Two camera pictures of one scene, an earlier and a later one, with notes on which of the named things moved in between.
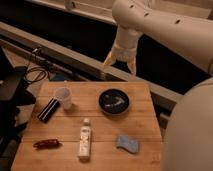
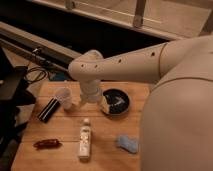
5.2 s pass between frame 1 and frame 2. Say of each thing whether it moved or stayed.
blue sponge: stayed
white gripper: moved
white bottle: stayed
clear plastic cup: stayed
